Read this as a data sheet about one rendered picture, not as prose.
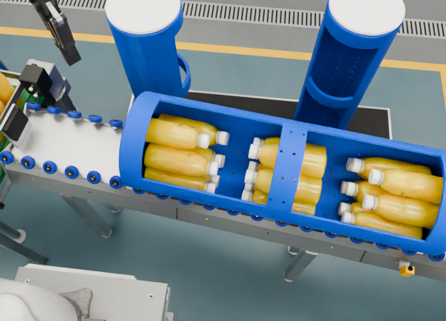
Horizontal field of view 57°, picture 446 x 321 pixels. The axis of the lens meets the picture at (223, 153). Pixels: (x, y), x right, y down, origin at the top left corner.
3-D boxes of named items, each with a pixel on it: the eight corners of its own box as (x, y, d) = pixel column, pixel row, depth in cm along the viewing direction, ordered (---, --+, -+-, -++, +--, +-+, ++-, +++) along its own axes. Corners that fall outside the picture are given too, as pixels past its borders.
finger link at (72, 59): (68, 34, 81) (70, 36, 81) (79, 57, 88) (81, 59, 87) (55, 41, 81) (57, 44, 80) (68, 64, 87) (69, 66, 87)
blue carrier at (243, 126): (421, 268, 116) (476, 235, 92) (129, 201, 125) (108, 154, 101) (420, 182, 130) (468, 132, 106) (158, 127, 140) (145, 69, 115)
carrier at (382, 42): (293, 101, 238) (291, 145, 225) (328, -23, 159) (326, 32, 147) (343, 107, 236) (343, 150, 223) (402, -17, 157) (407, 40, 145)
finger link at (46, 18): (50, -10, 72) (54, -6, 71) (72, 36, 82) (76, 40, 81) (30, 0, 71) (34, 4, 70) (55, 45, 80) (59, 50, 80)
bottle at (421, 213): (445, 234, 104) (370, 218, 106) (433, 227, 111) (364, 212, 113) (451, 207, 103) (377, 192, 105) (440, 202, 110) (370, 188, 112)
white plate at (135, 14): (133, 44, 143) (133, 47, 144) (195, 6, 151) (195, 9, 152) (90, 0, 152) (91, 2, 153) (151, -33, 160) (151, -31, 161)
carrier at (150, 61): (165, 156, 222) (206, 127, 230) (133, 48, 144) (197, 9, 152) (135, 122, 232) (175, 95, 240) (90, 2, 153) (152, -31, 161)
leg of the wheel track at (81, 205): (110, 239, 217) (70, 199, 161) (99, 237, 218) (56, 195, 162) (114, 229, 220) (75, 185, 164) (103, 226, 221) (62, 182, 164)
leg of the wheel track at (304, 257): (293, 283, 207) (319, 256, 151) (282, 280, 208) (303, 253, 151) (295, 272, 210) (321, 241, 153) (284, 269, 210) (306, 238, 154)
